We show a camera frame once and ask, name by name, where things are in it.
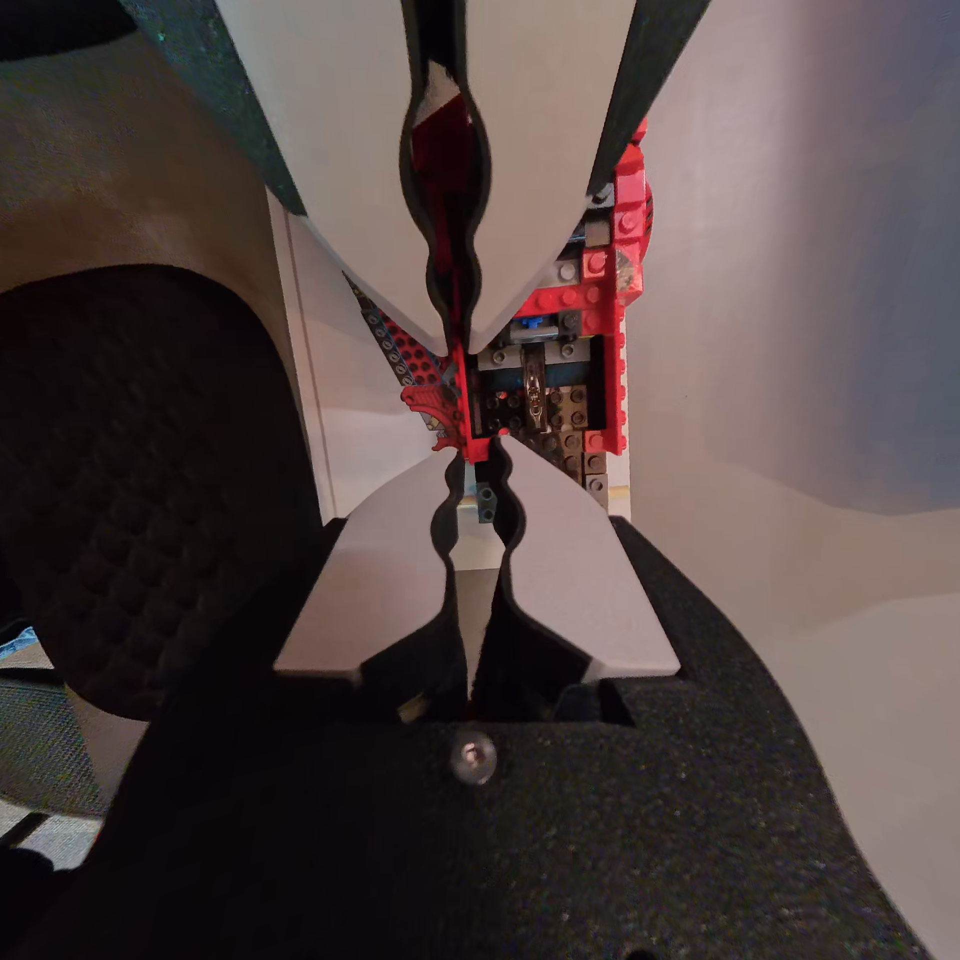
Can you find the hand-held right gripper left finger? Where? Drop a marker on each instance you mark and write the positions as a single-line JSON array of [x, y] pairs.
[[368, 600]]

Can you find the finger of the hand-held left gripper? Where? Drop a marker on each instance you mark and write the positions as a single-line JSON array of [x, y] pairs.
[[548, 120], [323, 120]]

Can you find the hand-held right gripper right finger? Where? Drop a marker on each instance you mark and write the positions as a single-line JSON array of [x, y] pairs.
[[585, 593]]

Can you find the lego instruction booklet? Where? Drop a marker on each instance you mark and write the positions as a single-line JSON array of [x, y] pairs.
[[360, 435]]

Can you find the red and black lego car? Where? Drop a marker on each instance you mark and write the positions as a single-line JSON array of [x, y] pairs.
[[593, 285]]

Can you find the black quilted chair seat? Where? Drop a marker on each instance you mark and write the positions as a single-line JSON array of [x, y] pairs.
[[45, 23], [135, 480]]

